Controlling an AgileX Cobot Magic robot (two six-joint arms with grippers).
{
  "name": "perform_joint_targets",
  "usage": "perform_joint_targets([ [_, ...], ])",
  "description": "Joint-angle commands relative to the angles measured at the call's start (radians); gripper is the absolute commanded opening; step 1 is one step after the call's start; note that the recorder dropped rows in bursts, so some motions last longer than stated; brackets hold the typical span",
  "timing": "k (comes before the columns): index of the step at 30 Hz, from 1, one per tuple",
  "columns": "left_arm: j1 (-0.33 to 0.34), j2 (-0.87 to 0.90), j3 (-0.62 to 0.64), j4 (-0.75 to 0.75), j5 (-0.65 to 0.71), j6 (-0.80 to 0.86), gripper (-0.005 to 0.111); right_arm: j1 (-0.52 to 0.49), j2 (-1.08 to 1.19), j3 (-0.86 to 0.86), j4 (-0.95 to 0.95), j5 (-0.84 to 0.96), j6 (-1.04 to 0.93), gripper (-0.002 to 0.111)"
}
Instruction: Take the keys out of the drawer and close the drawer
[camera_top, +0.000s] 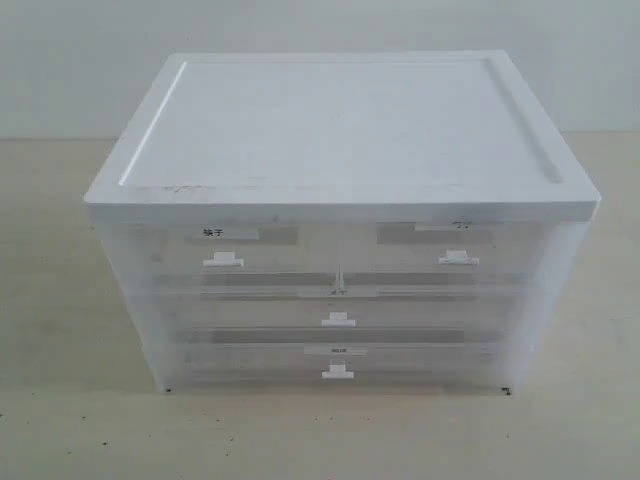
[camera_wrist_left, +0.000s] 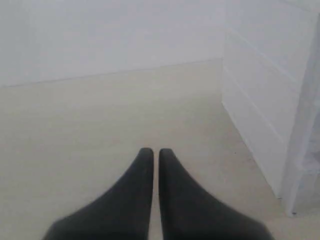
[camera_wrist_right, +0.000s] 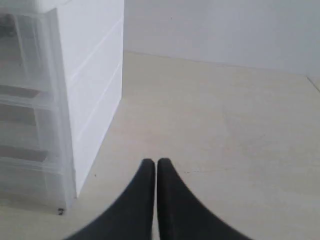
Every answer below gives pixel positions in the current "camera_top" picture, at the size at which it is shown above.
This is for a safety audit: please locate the white translucent drawer cabinet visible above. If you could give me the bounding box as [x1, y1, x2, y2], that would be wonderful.
[84, 51, 600, 365]

